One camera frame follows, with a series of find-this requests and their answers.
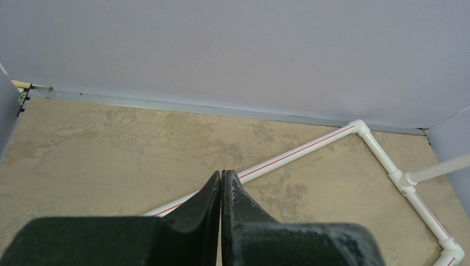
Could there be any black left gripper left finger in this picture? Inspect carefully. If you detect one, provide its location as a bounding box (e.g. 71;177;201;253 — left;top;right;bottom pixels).
1;172;221;265

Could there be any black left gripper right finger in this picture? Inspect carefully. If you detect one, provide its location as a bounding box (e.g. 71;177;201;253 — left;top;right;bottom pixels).
221;170;385;265

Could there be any white PVC pipe frame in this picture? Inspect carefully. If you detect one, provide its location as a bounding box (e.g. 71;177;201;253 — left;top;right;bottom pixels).
141;119;470;266

